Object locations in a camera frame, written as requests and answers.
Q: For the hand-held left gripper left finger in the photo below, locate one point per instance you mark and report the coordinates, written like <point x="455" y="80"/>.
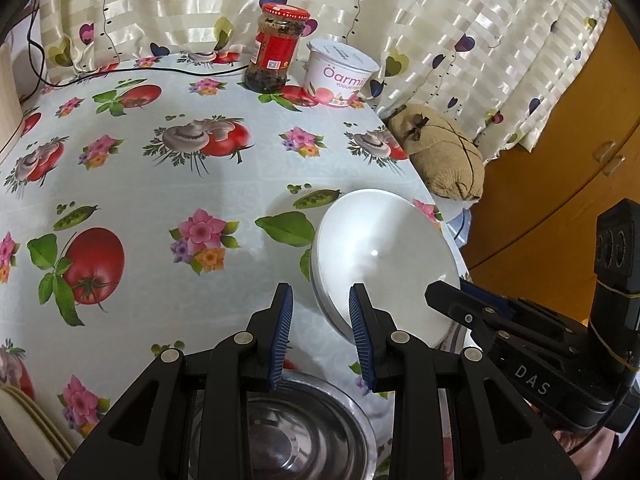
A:
<point x="281" y="340"/>

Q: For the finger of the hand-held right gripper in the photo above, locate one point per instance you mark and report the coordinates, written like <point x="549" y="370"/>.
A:
<point x="450" y="297"/>
<point x="487" y="300"/>

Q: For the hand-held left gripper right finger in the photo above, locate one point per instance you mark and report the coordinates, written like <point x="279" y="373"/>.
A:
<point x="361" y="340"/>

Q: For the white bowl with blue stripes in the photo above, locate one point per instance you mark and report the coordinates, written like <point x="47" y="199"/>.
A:
<point x="325" y="317"/>
<point x="390" y="250"/>

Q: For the stainless steel bowl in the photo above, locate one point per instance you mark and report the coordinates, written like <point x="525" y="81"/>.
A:
<point x="290" y="430"/>

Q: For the person's right hand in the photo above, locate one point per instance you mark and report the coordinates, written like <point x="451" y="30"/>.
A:
<point x="575" y="442"/>

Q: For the burlap pouch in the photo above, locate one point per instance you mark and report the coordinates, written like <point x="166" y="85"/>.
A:
<point x="440" y="150"/>

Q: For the floral fruit print tablecloth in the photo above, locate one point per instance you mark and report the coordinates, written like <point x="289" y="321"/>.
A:
<point x="150" y="200"/>

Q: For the white yogurt cup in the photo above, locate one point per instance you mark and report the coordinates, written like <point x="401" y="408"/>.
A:
<point x="340" y="77"/>

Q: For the glass jar with red lid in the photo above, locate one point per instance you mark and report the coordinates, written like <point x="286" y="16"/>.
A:
<point x="275" y="45"/>

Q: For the cream curtain with heart print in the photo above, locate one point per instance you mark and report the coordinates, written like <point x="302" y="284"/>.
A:
<point x="200" y="5"/>

